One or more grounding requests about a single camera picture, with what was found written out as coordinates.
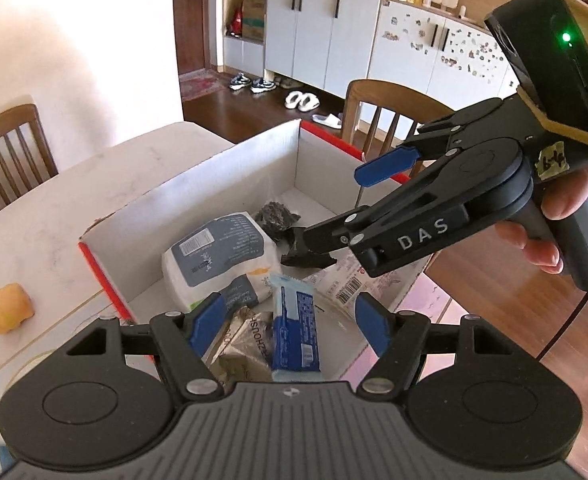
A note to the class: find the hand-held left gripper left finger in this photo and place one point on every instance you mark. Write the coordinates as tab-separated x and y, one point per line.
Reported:
208	319

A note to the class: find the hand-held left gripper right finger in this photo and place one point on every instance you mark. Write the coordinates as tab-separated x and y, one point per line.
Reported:
374	325

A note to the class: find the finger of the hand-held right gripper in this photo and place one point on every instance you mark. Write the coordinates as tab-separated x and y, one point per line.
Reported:
334	232
384	166

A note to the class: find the small black packet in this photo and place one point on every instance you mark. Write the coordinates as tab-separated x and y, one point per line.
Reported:
299	256

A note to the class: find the dark brown snack packet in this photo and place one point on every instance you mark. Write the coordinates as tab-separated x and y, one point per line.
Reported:
246	351

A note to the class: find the dark granular tea packet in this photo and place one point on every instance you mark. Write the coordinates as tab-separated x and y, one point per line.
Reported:
274	215

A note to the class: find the blue snack bar packet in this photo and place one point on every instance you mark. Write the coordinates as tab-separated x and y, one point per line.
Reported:
296	330

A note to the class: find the red white cardboard box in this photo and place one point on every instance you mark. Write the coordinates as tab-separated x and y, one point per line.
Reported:
213	185

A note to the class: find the yellow plush toy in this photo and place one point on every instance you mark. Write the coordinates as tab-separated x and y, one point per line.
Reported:
6	307

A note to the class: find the white marble desktop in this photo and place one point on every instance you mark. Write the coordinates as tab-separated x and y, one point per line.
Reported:
73	185

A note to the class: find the person's right hand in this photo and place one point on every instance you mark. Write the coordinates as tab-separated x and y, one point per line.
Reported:
569	200

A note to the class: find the grey wipes packet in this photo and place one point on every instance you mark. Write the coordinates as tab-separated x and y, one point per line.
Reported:
241	297

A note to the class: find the white red label packet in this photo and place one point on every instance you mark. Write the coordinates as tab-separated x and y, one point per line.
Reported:
349	287

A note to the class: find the white blue tissue pack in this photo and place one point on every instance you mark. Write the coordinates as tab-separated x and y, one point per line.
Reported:
213	255

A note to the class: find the white slide sandal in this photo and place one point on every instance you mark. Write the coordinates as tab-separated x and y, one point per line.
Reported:
329	120

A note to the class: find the brown wooden chair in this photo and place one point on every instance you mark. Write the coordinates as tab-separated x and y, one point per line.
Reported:
8	130
369	94

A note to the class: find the white fluffy slipper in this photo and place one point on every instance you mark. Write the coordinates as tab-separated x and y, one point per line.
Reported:
309	102
294	100

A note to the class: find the olive green shoe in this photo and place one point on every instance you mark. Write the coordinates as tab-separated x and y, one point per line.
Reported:
285	82

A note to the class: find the brown cardboard carton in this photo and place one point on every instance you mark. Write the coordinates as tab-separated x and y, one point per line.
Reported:
254	17

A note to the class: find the red patterned rug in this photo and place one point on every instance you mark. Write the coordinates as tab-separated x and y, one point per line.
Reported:
201	83

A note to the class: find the red bag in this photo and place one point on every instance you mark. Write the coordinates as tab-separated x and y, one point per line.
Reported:
235	22

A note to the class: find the brown door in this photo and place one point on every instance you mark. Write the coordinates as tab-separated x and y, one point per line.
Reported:
191	25

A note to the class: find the white wooden wall cabinet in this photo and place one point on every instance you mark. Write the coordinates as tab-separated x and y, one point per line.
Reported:
314	30

